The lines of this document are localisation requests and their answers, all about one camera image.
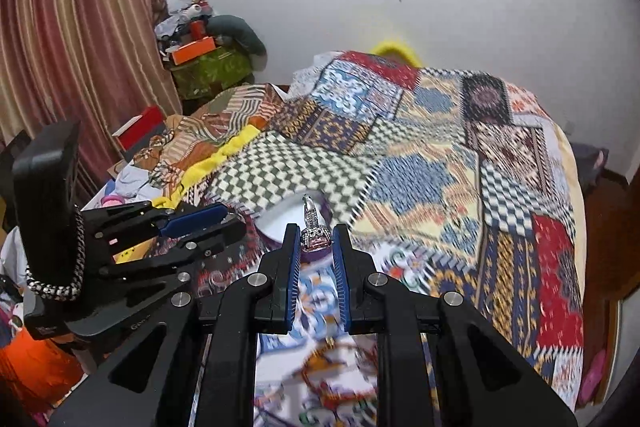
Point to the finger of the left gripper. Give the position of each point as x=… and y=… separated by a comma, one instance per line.
x=126, y=226
x=151, y=280

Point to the yellow round cushion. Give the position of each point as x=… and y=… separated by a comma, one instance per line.
x=398, y=51

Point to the dark green plush pillow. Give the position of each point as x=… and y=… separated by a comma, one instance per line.
x=237, y=29

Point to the striped red curtain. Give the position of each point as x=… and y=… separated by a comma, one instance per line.
x=91, y=61

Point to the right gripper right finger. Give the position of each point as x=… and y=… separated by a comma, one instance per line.
x=372, y=302

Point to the orange box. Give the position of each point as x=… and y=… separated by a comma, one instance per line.
x=194, y=49

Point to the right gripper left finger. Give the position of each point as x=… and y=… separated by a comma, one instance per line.
x=263, y=302

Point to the red and white box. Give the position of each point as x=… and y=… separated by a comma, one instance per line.
x=135, y=129

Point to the purple heart jewelry box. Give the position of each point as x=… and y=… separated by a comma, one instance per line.
x=311, y=212

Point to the colourful patchwork bedspread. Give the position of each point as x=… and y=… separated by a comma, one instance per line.
x=451, y=180

